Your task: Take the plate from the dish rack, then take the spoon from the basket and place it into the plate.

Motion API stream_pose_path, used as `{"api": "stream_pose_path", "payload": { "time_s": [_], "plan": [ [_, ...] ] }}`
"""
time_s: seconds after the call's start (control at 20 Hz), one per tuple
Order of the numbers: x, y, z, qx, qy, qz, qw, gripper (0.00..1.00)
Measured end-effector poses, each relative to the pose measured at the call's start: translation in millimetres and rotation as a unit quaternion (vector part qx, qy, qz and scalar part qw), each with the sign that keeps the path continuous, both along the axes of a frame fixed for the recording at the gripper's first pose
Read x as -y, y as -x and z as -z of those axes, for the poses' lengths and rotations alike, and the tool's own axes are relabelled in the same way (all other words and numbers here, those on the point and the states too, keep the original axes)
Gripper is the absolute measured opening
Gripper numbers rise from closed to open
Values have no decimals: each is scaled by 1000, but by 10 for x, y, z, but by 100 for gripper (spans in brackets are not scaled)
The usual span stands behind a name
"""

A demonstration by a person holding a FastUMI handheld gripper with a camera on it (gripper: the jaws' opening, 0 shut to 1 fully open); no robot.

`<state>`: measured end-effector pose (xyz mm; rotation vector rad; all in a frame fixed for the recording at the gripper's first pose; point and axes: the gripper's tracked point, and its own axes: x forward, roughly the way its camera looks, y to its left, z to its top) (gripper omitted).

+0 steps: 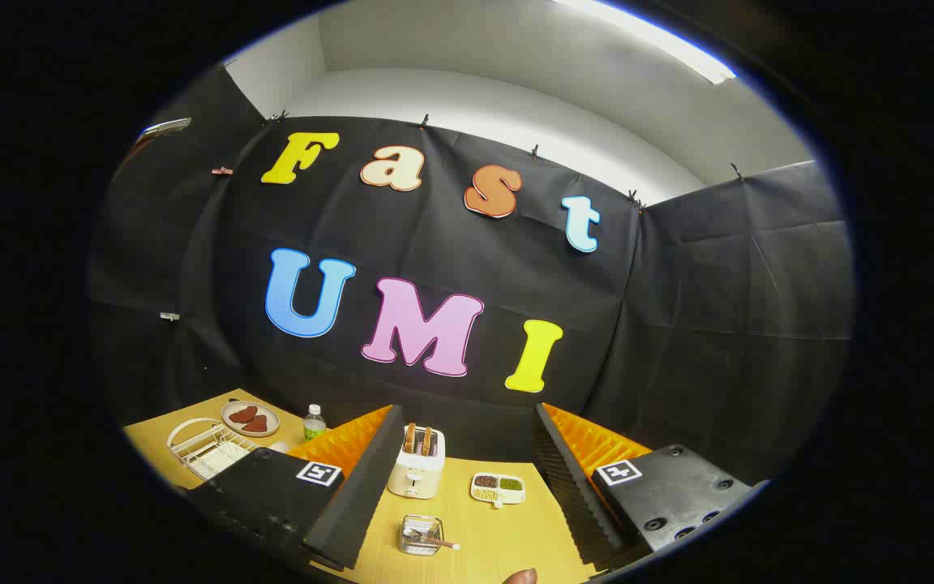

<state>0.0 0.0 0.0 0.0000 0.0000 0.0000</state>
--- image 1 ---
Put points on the small beige plate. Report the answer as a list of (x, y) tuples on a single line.
[(271, 418)]

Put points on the pile of soybeans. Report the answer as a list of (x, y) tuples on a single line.
[(486, 494)]

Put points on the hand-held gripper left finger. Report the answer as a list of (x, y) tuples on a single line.
[(362, 495)]

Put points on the toast bread slice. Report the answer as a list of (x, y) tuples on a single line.
[(427, 440), (409, 438)]

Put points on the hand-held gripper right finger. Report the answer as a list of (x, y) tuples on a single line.
[(568, 487)]

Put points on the green label drink bottle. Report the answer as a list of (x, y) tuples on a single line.
[(314, 426)]

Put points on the black backdrop cloth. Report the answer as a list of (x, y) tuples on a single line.
[(434, 235)]

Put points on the white toaster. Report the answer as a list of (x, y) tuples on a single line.
[(416, 474)]

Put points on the brown meat piece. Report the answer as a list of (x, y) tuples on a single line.
[(242, 414), (255, 424)]

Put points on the white divided dish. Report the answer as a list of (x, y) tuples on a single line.
[(511, 496)]

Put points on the pile of red beans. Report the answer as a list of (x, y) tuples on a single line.
[(486, 482)]

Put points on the pile of green beans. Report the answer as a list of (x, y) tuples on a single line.
[(511, 484)]

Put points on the grey flat device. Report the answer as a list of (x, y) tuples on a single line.
[(165, 126)]

